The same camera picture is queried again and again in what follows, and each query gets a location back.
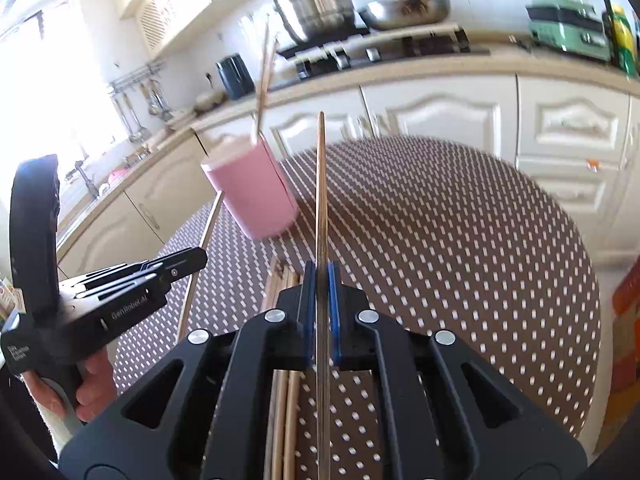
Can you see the stainless steel steamer pot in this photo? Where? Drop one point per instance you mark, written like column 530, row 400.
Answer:
column 315, row 7

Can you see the metal ladle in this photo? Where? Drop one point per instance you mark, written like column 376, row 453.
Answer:
column 134, row 127

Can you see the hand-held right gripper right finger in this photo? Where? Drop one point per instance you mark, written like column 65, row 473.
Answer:
column 334, row 285

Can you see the cream lattice door wall cabinet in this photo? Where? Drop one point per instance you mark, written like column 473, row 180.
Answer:
column 165, row 15

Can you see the bunch of wooden chopsticks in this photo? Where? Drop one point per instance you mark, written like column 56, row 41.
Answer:
column 285, row 410

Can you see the metal wall rack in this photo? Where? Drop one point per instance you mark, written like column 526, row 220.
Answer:
column 135, row 77

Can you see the kitchen window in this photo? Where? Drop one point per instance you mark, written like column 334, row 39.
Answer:
column 45, row 85

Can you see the pink basin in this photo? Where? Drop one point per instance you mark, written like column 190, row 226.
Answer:
column 119, row 176

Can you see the metal spoon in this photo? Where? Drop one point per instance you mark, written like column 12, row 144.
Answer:
column 159, row 107

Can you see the metal faucet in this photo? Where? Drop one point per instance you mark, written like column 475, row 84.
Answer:
column 89, row 182

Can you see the beige kitchen countertop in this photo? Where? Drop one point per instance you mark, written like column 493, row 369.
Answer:
column 500, row 60

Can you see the beige bowl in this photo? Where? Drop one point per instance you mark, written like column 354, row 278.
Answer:
column 207, row 102

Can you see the dark blue kettle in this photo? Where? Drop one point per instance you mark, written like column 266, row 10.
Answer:
column 235, row 77

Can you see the dark glass bottle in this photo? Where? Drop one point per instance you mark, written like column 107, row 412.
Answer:
column 609, row 25

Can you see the cream base cabinets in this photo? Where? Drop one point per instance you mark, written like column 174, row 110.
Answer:
column 565, row 110

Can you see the green countertop appliance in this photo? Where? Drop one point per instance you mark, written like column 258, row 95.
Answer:
column 565, row 25

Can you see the person's left hand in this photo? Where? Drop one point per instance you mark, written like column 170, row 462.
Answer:
column 92, row 385

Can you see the black glass gas stove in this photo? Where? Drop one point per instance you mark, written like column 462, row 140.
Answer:
column 440, row 44

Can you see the polka dot round table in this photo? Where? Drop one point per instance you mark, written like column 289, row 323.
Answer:
column 425, row 240

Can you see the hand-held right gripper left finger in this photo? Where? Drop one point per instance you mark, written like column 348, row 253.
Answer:
column 309, row 285

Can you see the pink cup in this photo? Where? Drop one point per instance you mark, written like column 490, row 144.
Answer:
column 255, row 195

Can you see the single wooden chopstick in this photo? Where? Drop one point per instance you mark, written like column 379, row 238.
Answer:
column 321, row 200
column 212, row 220
column 263, row 60
column 269, row 70

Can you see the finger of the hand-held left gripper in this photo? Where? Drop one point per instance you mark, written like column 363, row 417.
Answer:
column 185, row 266
column 170, row 256

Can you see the yellow green bottle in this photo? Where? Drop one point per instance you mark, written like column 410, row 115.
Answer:
column 625, row 40

